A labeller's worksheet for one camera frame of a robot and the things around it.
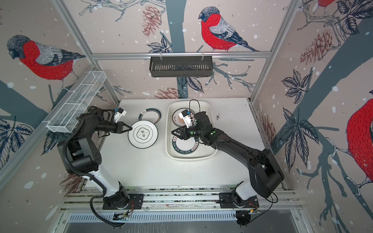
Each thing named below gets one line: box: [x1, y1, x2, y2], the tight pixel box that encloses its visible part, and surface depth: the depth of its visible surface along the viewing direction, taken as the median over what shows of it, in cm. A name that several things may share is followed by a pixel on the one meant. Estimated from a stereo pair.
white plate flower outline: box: [127, 119, 159, 150], surface depth 90 cm
